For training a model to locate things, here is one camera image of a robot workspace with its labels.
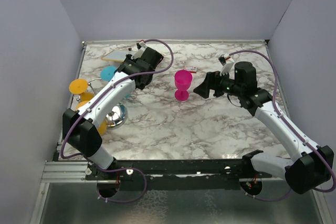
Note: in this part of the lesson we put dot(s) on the yellow framed whiteboard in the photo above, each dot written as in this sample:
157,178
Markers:
115,56

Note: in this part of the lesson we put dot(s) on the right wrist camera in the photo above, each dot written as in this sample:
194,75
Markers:
227,62

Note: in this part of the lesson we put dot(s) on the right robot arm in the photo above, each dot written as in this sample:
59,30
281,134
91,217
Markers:
309,164

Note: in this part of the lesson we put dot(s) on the pink plastic wine glass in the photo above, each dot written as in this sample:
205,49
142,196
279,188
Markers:
183,80

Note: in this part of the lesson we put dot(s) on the chrome wine glass rack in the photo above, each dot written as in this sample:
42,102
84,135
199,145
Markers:
115,118

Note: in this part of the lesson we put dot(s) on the yellow wine glass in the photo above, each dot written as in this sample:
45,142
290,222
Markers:
103,126
79,87

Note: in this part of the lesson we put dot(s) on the yellow wine glass front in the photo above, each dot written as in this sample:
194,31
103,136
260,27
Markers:
103,126

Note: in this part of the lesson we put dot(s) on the blue plastic wine glass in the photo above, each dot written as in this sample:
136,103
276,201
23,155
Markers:
111,75

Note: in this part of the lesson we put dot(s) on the red card box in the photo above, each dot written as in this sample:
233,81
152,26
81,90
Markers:
191,69

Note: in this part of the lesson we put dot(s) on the aluminium rail frame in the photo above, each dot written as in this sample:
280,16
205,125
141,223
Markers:
184,133

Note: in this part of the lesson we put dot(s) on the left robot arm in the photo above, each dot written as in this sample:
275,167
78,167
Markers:
80,127

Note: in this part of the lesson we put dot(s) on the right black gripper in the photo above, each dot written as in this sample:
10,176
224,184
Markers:
212,81

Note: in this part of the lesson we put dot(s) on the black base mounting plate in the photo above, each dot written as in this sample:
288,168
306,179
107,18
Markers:
178,174

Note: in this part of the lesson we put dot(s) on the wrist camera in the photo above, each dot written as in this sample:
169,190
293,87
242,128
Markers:
141,46
227,62

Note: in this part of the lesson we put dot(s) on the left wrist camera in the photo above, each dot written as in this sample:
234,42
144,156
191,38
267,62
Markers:
141,46

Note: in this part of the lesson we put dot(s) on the yellow wine glass rear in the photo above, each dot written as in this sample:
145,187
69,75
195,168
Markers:
79,87

